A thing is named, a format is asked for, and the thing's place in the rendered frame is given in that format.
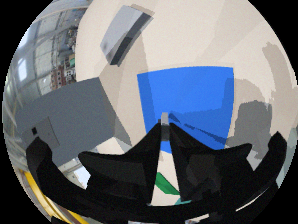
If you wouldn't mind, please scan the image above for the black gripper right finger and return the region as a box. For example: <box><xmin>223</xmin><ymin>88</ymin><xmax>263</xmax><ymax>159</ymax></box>
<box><xmin>169</xmin><ymin>123</ymin><xmax>253</xmax><ymax>202</ymax></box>

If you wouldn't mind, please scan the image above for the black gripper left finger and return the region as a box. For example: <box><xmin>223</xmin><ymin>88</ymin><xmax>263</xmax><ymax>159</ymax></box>
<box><xmin>78</xmin><ymin>123</ymin><xmax>161</xmax><ymax>204</ymax></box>

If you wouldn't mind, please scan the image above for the grey panel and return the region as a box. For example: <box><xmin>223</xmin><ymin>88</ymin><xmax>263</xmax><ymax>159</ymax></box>
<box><xmin>15</xmin><ymin>77</ymin><xmax>114</xmax><ymax>168</ymax></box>

